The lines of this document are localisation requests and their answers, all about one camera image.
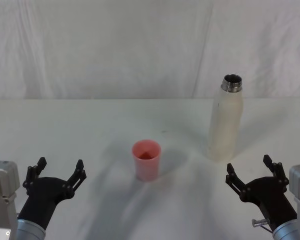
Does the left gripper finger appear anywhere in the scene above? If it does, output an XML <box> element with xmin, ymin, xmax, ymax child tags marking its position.
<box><xmin>62</xmin><ymin>159</ymin><xmax>87</xmax><ymax>200</ymax></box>
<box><xmin>22</xmin><ymin>156</ymin><xmax>47</xmax><ymax>189</ymax></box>

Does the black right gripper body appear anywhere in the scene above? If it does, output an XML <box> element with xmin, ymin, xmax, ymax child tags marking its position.
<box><xmin>239</xmin><ymin>175</ymin><xmax>298</xmax><ymax>232</ymax></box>

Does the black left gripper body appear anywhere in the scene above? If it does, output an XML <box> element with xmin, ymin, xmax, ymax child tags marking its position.
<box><xmin>17</xmin><ymin>176</ymin><xmax>75</xmax><ymax>230</ymax></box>

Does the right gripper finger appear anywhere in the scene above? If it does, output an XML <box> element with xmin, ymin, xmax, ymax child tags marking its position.
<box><xmin>225</xmin><ymin>163</ymin><xmax>249</xmax><ymax>201</ymax></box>
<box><xmin>262</xmin><ymin>154</ymin><xmax>290</xmax><ymax>187</ymax></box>

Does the cream vacuum bottle steel neck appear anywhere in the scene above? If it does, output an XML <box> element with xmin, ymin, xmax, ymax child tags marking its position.
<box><xmin>206</xmin><ymin>73</ymin><xmax>244</xmax><ymax>161</ymax></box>

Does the white table cloth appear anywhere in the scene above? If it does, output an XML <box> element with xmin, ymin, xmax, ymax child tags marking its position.
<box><xmin>0</xmin><ymin>97</ymin><xmax>300</xmax><ymax>240</ymax></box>

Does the pink cup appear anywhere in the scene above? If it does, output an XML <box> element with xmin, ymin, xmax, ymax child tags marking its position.
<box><xmin>131</xmin><ymin>139</ymin><xmax>162</xmax><ymax>183</ymax></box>

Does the white curtain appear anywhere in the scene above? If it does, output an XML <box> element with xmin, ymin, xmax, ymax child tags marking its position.
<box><xmin>0</xmin><ymin>0</ymin><xmax>300</xmax><ymax>100</ymax></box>

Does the thin dark cable silver plug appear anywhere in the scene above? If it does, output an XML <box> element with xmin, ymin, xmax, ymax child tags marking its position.
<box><xmin>251</xmin><ymin>218</ymin><xmax>275</xmax><ymax>233</ymax></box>

